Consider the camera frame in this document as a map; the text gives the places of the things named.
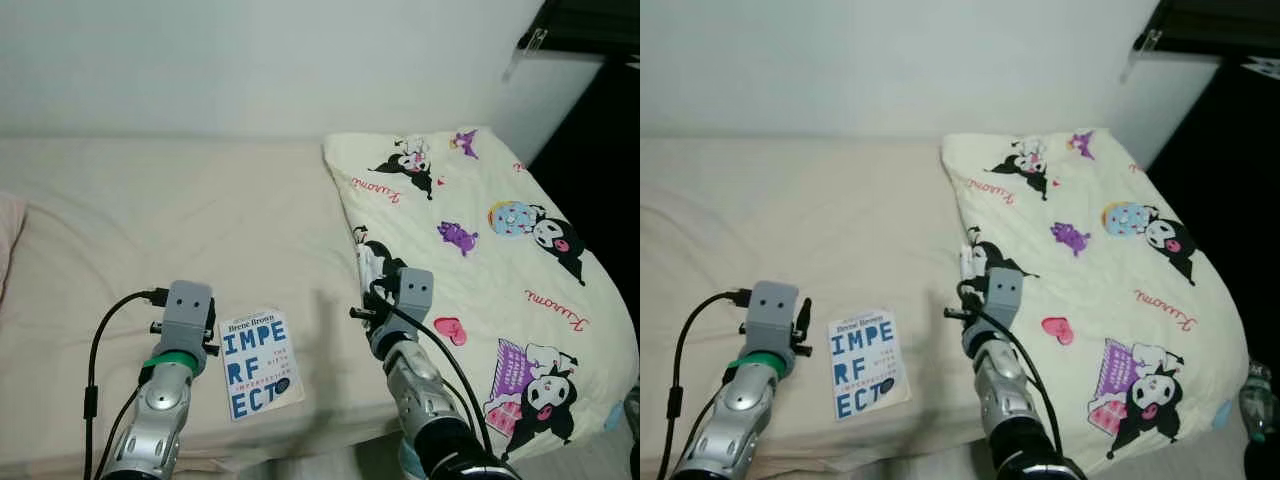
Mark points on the black desk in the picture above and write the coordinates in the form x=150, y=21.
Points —
x=600, y=25
x=1230, y=25

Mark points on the cream cartoon print blanket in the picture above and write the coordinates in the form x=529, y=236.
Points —
x=1110, y=290
x=500, y=290

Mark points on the white book with blue letters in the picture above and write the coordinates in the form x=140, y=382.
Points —
x=865, y=360
x=260, y=360

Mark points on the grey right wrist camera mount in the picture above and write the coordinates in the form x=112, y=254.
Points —
x=415, y=295
x=1003, y=295

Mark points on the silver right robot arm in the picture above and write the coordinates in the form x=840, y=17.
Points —
x=415, y=390
x=1005, y=390

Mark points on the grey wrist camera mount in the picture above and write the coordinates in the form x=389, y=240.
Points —
x=187, y=310
x=772, y=310
x=415, y=295
x=1003, y=295

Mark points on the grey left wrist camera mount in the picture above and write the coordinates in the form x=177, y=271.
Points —
x=772, y=310
x=187, y=310

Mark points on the clear plastic bottle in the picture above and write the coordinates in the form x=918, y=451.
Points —
x=1258, y=400
x=634, y=415

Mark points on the pink pillow with orange spots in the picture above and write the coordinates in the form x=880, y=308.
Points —
x=8, y=230

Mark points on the bed with cream sheet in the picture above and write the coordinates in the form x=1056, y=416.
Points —
x=780, y=230
x=150, y=230

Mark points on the clear plastic corner guard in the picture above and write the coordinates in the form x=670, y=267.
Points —
x=525, y=50
x=1140, y=50

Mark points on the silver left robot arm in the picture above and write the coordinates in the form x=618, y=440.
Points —
x=160, y=400
x=745, y=400

